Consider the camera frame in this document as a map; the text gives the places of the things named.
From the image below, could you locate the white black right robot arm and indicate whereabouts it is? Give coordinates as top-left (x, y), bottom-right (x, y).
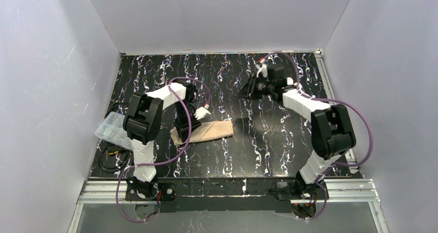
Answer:
top-left (246, 61), bottom-right (356, 184)

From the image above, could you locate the aluminium front frame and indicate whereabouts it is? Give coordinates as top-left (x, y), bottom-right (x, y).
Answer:
top-left (68, 178), bottom-right (388, 232)

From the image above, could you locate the clear plastic box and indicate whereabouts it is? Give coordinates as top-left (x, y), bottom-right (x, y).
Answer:
top-left (95, 112), bottom-right (133, 150)

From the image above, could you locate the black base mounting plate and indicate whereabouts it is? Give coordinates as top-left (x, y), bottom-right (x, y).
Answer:
top-left (121, 177), bottom-right (328, 214)

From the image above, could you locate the beige cloth napkin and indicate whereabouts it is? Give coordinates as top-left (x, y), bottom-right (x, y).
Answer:
top-left (189, 120), bottom-right (233, 143)

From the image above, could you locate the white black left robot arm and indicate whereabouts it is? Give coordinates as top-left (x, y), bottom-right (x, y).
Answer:
top-left (122, 77), bottom-right (234, 184)

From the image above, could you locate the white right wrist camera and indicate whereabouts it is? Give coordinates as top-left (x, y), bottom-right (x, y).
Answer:
top-left (256, 61), bottom-right (268, 79)

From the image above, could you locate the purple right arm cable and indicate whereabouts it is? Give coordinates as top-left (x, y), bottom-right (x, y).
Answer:
top-left (259, 52), bottom-right (374, 221)

